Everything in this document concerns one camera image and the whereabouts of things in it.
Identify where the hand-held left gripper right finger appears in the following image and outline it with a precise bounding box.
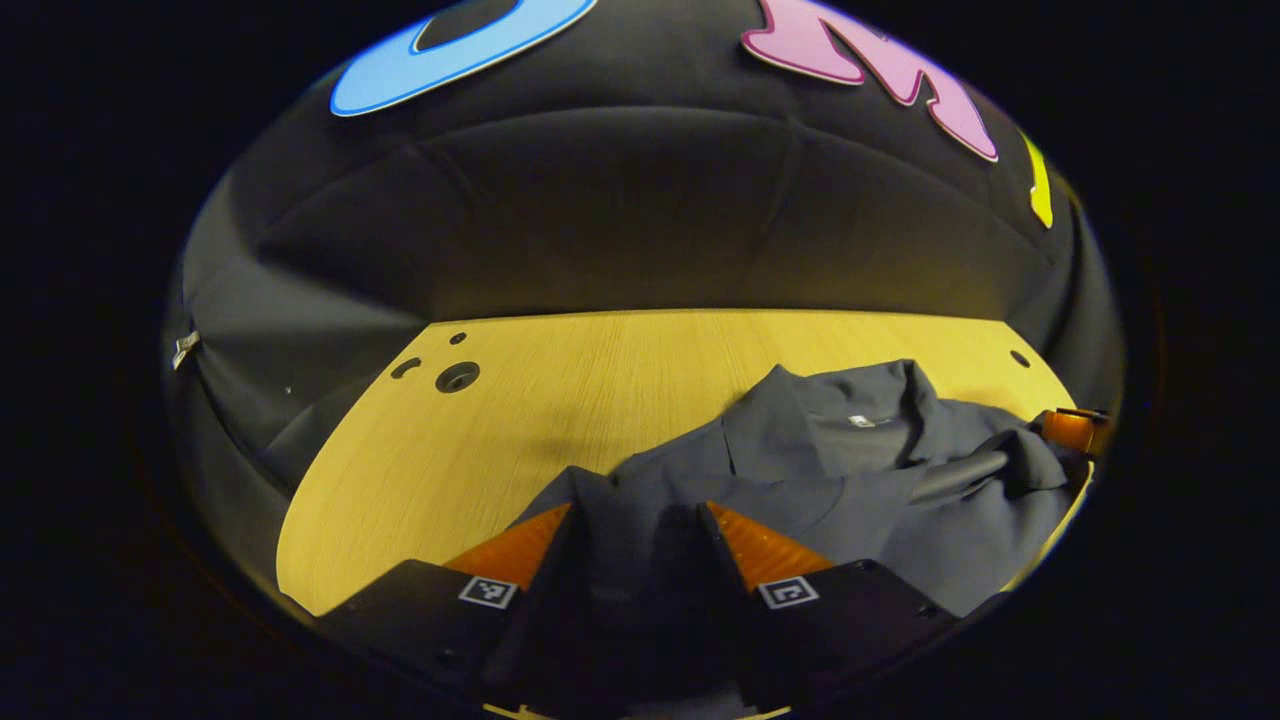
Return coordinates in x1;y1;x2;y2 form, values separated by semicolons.
700;500;961;701

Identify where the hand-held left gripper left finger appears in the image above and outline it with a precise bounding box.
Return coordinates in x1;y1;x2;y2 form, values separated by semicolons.
320;502;576;701

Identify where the dark grey shirt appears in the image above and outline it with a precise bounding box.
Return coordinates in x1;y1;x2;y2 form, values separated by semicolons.
510;360;1086;701

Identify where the black backdrop cloth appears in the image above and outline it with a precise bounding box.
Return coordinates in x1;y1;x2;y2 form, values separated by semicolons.
165;0;1126;496

